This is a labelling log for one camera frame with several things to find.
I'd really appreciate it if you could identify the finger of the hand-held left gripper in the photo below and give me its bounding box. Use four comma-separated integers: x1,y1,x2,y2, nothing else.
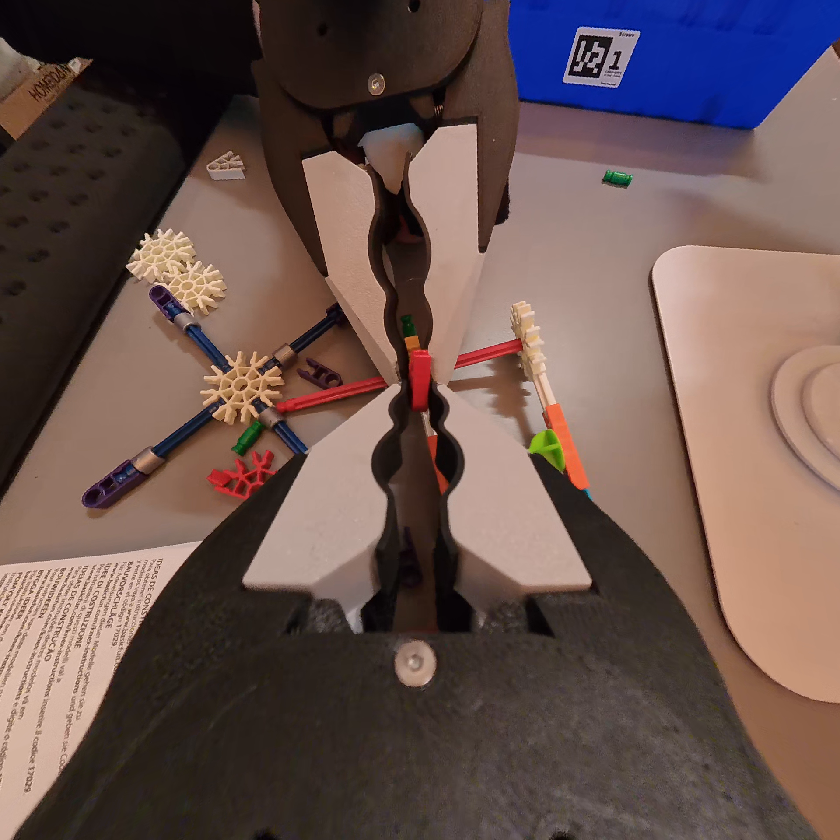
402,121,488,385
302,150,403,383

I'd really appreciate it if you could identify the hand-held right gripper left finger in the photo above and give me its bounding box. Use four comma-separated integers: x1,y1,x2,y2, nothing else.
241,384,411,634

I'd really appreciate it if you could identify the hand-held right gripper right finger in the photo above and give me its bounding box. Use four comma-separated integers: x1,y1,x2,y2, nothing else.
432,385,595,634

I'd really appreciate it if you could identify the colourful toy cart frame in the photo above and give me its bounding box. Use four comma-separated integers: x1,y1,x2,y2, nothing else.
276,301,595,503

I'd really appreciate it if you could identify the red toy fan connector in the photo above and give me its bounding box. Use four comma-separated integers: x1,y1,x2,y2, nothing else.
408,350,434,413
206,450,277,494

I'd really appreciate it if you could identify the blue rod cross white hub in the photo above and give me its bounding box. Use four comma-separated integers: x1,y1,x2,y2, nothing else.
82,285,349,509

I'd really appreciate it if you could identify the tagged blue plastic bin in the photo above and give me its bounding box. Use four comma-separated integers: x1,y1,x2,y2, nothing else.
508,0,840,129

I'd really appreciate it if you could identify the white snowflake toy connector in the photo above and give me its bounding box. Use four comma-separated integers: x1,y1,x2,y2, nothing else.
126,228,196,284
164,261,227,317

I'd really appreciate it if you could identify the toy instruction booklet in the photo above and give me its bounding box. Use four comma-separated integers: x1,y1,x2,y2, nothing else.
0,541,204,834

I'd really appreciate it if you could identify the brown cardboard box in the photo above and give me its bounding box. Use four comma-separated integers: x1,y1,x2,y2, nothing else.
0,56,93,139

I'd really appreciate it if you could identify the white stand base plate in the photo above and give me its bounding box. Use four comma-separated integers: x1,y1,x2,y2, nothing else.
650,245,840,704

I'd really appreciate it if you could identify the stand foot bracket with dome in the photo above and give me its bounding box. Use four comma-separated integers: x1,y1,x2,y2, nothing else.
769,344,840,493

